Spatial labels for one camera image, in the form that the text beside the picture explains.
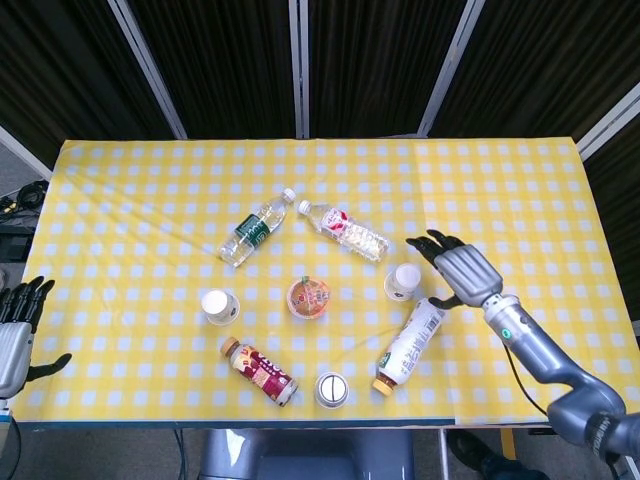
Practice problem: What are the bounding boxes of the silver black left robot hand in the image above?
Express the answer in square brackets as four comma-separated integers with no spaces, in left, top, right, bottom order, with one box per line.
[0,276,73,400]

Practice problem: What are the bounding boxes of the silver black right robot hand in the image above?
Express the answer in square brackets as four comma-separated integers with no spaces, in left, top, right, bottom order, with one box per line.
[405,229,504,310]

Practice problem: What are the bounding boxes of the white paper cup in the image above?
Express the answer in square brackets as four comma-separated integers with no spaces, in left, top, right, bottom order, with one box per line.
[383,262,420,302]
[313,371,350,410]
[200,288,241,327]

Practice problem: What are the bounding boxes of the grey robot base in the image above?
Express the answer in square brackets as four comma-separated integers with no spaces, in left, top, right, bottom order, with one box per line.
[198,428,416,480]

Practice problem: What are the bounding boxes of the orange jelly cup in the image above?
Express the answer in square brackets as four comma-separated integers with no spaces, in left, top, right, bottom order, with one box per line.
[286,275,333,320]

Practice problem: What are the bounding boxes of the white bottle orange cap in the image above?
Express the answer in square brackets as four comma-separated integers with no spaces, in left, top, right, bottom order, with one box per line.
[371,297,446,399]

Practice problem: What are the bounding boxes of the black device box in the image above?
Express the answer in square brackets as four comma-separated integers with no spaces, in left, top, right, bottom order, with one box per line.
[0,233,32,262]

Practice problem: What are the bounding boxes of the red white label water bottle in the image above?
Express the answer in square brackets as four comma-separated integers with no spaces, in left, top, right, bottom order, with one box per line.
[297,199,392,265]

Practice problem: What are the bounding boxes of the black pleated screen panel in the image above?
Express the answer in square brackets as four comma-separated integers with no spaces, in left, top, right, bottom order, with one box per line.
[429,0,640,146]
[307,0,471,139]
[124,0,301,140]
[0,0,174,169]
[582,114,640,321]

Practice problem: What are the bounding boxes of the black shoe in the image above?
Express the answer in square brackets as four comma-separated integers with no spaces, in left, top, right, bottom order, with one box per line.
[447,429,546,480]

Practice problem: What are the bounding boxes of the white table leg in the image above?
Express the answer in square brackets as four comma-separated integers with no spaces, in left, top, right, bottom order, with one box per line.
[438,428,450,480]

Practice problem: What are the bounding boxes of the yellow white checkered tablecloth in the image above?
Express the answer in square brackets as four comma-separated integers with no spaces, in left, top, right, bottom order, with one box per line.
[10,138,640,427]

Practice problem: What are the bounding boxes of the green label water bottle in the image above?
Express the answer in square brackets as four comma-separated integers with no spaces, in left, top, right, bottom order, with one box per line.
[218,188,297,269]

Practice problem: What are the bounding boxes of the red label milk tea bottle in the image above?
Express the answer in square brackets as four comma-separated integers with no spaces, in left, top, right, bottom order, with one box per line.
[220,336,299,407]

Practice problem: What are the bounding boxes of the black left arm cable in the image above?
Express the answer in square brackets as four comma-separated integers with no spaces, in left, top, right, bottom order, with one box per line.
[8,415,22,480]

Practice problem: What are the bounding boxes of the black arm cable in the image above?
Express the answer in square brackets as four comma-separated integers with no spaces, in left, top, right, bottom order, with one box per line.
[8,415,22,480]
[503,342,551,419]

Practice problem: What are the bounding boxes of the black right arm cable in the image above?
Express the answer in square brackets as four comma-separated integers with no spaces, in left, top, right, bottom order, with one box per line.
[503,342,551,419]

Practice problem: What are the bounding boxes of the black cable bundle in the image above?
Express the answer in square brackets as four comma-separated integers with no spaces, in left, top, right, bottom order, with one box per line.
[0,179,50,226]

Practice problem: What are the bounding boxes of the black cable under table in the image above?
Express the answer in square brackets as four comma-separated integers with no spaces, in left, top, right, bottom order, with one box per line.
[172,428,187,480]

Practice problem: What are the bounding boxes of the white screen frame post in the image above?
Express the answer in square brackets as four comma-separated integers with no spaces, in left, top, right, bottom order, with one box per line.
[416,0,487,138]
[106,0,189,140]
[0,124,54,181]
[287,0,311,140]
[576,92,640,160]

